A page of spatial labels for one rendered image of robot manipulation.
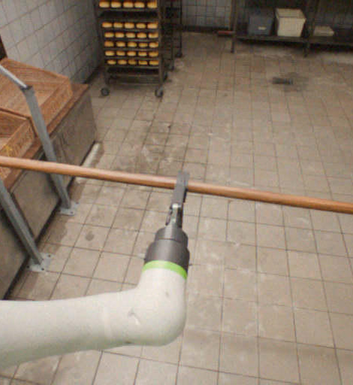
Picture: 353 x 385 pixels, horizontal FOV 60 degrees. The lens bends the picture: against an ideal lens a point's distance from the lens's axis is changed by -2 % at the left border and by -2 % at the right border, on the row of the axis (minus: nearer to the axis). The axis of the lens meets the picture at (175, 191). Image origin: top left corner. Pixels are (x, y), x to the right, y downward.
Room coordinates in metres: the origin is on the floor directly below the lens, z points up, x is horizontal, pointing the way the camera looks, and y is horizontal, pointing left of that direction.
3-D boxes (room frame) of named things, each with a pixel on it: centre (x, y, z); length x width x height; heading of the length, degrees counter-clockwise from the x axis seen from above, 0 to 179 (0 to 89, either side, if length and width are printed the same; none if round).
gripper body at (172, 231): (0.44, 0.01, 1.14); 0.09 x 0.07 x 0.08; 172
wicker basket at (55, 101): (1.95, 1.06, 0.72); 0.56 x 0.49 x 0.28; 170
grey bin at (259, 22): (4.96, -1.23, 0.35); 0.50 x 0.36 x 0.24; 171
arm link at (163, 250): (0.36, 0.02, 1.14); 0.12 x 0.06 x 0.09; 82
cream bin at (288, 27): (4.90, -1.64, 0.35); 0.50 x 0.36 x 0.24; 172
